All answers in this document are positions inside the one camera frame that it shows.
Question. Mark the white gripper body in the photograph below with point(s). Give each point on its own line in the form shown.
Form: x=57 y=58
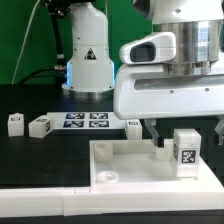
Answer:
x=148 y=92

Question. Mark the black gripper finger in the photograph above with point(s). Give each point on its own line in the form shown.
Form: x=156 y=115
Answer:
x=220 y=130
x=157 y=140

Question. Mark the white square tabletop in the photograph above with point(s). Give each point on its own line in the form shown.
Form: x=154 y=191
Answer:
x=138 y=161

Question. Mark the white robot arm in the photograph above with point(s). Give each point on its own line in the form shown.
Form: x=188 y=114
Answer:
x=176 y=71

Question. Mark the white fiducial tag plate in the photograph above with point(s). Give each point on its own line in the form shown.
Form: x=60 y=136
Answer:
x=86 y=120

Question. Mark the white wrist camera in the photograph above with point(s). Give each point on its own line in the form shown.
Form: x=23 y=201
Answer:
x=158 y=47

